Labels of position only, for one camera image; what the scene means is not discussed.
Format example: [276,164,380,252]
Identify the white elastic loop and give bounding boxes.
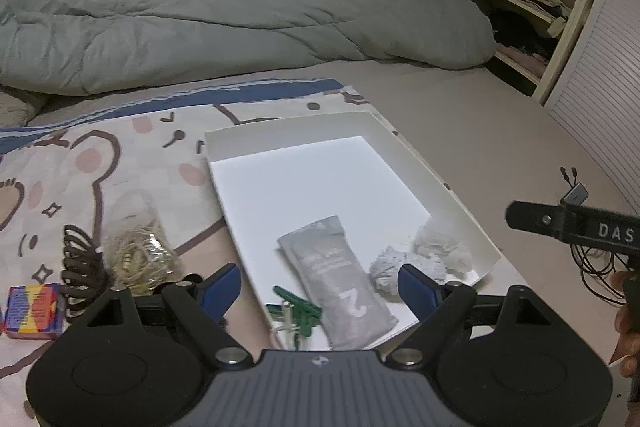
[270,299,301,350]

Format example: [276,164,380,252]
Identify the red colourful card box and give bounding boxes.
[2,283,66,339]

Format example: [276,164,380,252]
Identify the dark clothes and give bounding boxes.
[465,0,558,58]

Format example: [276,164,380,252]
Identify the green plastic clip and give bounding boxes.
[265,285,318,350]

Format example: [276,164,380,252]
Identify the brown hair claw clip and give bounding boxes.
[60,223,111,320]

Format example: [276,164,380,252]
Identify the white mesh puff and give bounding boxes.
[412,216,473,280]

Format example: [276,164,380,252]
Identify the grey adapter with black cables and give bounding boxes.
[559,166,631,305]

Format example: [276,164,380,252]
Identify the clear bag of rubber bands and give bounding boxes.
[102,189,186,295]

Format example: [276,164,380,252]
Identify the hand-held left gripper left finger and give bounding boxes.
[85,263,253,370]

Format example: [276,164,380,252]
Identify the grey duvet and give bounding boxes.
[0,0,498,96]

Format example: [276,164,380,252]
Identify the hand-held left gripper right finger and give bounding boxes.
[385,263,556,370]

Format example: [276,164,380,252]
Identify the white cardboard box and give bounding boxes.
[204,109,502,350]

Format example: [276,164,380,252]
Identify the printed bear blanket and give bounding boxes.
[0,78,416,427]

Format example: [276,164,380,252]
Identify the white grey rope bundle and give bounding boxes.
[370,246,448,300]

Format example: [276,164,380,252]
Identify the grey foil packet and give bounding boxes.
[276,215,397,350]

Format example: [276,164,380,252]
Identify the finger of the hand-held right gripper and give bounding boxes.
[506,201,568,240]

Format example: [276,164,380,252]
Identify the person's right hand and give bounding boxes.
[608,311,640,378]

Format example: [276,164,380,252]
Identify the cream closet shelf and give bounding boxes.
[427,0,601,105]

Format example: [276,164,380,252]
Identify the white louvered closet door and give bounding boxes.
[542,0,640,228]

